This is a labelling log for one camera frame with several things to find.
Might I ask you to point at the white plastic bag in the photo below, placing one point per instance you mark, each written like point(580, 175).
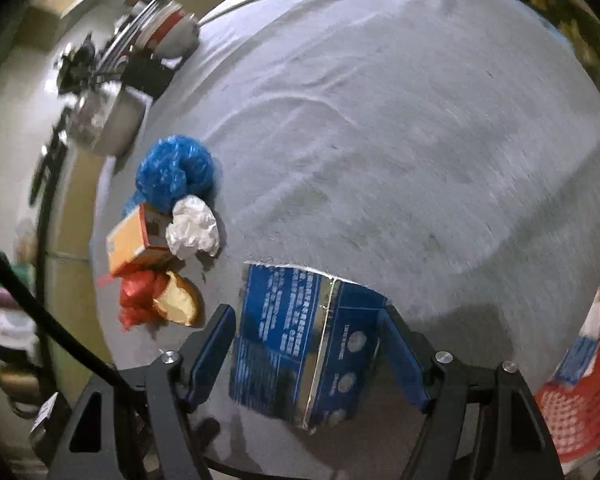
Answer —
point(192, 227)

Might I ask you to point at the blue plastic bag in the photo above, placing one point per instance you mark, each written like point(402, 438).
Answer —
point(172, 167)

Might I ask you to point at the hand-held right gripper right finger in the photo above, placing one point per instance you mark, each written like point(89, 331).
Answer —
point(405, 360)

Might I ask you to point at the black wok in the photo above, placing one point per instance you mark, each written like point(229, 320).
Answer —
point(77, 62)

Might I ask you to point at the red plastic basket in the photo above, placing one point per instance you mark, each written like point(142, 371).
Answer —
point(575, 410)

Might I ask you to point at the grey tablecloth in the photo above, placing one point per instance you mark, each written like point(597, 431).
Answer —
point(380, 160)

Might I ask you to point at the gold foil wrapper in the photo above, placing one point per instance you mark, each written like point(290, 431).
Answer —
point(180, 300)

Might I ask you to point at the red and white bowl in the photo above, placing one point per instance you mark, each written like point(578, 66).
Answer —
point(170, 30)

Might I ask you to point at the red plastic bag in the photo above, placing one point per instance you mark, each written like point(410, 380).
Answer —
point(137, 297)

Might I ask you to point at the orange cardboard box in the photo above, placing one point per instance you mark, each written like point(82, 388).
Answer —
point(127, 245)

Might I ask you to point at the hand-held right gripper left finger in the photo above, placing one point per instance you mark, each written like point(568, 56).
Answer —
point(210, 350)

